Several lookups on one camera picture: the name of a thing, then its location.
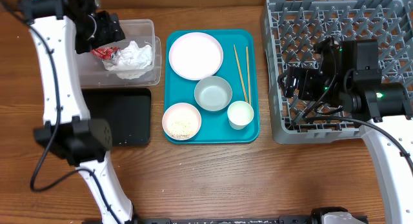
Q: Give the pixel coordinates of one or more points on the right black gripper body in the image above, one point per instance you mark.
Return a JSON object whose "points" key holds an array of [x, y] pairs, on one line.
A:
{"points": [[300, 83]]}

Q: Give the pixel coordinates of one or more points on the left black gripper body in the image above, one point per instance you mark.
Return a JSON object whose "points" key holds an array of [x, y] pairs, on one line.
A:
{"points": [[100, 31]]}

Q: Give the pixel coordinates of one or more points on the red foil snack wrapper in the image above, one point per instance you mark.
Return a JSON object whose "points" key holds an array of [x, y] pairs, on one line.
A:
{"points": [[107, 54]]}

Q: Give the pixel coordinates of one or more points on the white paper cup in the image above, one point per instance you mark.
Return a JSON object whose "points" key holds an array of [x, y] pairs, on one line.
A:
{"points": [[240, 114]]}

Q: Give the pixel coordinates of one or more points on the grey round bowl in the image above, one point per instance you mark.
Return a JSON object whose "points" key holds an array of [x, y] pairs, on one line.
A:
{"points": [[213, 93]]}

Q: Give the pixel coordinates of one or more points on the small pink bowl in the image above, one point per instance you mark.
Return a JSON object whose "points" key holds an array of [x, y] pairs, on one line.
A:
{"points": [[181, 121]]}

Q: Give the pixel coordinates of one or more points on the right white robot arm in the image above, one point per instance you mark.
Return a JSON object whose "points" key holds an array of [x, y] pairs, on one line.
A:
{"points": [[349, 77]]}

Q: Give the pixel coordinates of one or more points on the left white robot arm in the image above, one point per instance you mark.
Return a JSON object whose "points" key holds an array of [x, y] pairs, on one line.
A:
{"points": [[61, 30]]}

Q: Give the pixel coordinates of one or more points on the clear plastic waste bin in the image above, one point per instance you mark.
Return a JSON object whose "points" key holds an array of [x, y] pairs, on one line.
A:
{"points": [[92, 71]]}

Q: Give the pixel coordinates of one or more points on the grey dishwasher rack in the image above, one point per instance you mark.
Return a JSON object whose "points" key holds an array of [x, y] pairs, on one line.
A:
{"points": [[291, 28]]}

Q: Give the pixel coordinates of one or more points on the crumpled white tissue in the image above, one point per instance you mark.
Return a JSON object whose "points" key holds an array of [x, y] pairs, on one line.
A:
{"points": [[130, 62]]}

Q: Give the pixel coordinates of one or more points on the black tray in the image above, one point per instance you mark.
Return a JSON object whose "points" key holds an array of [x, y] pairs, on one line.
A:
{"points": [[127, 111]]}

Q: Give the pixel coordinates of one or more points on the large white round plate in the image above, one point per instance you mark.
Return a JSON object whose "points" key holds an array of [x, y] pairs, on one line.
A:
{"points": [[195, 56]]}

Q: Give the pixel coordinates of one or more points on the teal plastic tray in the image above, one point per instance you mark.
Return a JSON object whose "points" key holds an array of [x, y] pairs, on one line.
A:
{"points": [[215, 127]]}

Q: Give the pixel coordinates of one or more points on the black rail at table edge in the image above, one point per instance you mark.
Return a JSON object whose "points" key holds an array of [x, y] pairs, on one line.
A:
{"points": [[318, 215]]}

